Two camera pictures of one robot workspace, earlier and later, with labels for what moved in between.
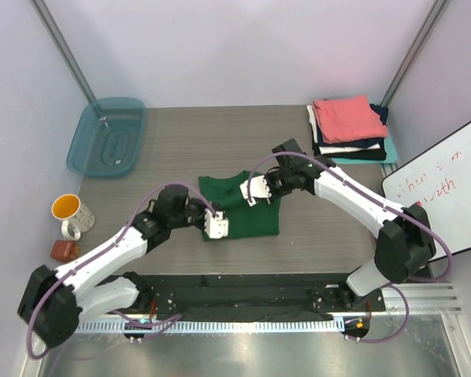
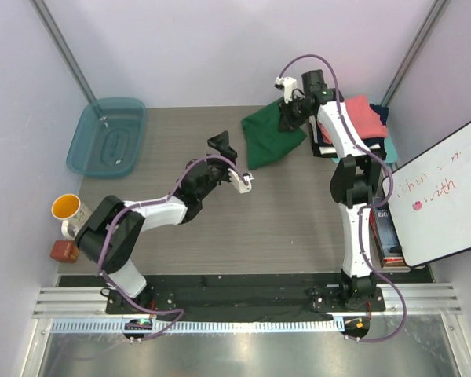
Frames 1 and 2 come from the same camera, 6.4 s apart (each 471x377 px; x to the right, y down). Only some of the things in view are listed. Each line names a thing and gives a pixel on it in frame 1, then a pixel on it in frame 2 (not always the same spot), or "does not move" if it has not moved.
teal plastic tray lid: x=390 y=151 does not move
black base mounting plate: x=260 y=297 does not move
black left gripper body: x=195 y=212 to x=217 y=170
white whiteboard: x=449 y=184 does not move
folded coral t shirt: x=348 y=118 does not move
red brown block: x=64 y=250 does not move
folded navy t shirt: x=383 y=111 does not move
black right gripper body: x=279 y=182 to x=293 y=113
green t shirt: x=228 y=214 to x=264 y=140
